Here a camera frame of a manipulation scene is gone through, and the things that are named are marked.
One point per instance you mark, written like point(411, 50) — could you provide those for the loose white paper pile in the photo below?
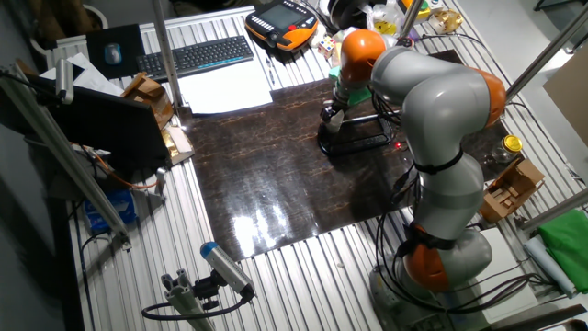
point(92, 78)

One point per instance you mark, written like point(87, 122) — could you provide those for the orange black teach pendant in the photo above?
point(280, 18)

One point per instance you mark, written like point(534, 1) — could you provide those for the black metal C-clamp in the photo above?
point(358, 143)

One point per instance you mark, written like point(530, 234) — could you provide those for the black round spool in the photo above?
point(344, 14)

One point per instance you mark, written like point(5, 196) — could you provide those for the slim metal stand post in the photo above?
point(411, 16)

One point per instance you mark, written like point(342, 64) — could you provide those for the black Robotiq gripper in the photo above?
point(331, 108)

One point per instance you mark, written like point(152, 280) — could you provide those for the diagonal aluminium frame bar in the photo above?
point(542, 57)

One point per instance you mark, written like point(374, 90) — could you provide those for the white soft rounded toy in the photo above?
point(317, 40)

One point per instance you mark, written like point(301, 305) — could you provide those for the small open brown cardboard box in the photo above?
point(149, 94)

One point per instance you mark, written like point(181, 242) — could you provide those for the white flat board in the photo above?
point(510, 276)

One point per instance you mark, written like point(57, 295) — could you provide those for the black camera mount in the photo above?
point(206, 289)

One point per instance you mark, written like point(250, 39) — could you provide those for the dark marble pattern mat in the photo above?
point(257, 184)

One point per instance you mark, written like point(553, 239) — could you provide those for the glass jar with yellow lid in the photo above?
point(511, 143)

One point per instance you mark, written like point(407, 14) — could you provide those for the pale rolled sheet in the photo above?
point(549, 264)

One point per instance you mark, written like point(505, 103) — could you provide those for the brown cardboard panel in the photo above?
point(569, 96)

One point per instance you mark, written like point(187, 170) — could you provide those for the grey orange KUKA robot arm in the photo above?
point(441, 110)

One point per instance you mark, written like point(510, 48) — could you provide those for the green printed camera mount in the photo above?
point(360, 97)

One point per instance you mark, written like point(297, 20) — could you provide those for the large white paper sheet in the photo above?
point(225, 89)

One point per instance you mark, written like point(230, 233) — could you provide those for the tall aluminium frame post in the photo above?
point(166, 55)

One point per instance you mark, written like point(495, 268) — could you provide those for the grey computer mouse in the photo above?
point(113, 53)

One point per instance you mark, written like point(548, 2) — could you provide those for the long slanted aluminium frame bar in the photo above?
point(59, 151)

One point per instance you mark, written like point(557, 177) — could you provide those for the gold foil box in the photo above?
point(177, 144)

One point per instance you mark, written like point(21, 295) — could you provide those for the black mouse pad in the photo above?
point(131, 46)

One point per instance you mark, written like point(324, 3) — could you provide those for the Rubik's cube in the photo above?
point(326, 46)

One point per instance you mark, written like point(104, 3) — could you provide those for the plain silver depth camera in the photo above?
point(64, 80)

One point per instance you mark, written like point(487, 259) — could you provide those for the cardboard box with inserts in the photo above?
point(510, 193)

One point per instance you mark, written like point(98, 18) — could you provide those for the silver camera with blue cap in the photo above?
point(225, 266)

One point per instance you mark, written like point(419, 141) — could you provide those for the short aluminium profile stub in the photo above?
point(181, 294)

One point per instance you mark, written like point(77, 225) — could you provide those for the yellow green button box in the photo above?
point(422, 9)

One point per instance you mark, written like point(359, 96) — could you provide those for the clear plastic bag yellow contents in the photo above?
point(383, 25)

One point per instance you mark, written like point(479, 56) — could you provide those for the yellow sponge block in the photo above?
point(336, 55)

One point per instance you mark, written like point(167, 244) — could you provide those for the blue tissue pack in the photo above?
point(110, 209)

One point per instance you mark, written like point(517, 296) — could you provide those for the black computer keyboard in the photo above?
point(197, 56)

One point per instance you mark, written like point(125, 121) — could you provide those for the black laptop screen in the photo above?
point(110, 124)

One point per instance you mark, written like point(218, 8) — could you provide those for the green cloth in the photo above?
point(567, 243)

